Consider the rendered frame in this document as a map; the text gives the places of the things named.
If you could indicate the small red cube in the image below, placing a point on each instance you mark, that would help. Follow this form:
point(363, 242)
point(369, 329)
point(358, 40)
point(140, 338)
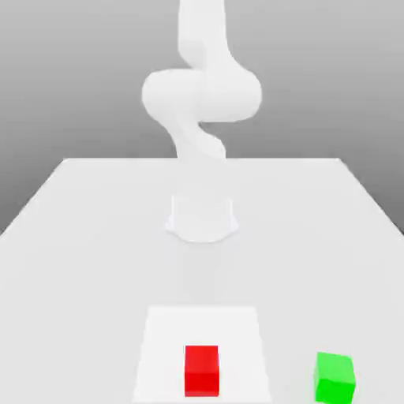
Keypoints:
point(201, 371)

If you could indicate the small green cube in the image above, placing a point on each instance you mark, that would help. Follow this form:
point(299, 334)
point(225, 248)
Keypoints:
point(334, 378)

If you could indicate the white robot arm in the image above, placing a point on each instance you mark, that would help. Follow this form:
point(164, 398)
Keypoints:
point(202, 94)

